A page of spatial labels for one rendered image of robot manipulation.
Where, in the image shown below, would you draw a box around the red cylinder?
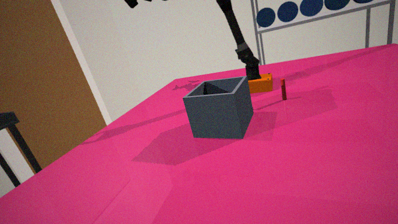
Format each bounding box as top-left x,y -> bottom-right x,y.
280,79 -> 287,100

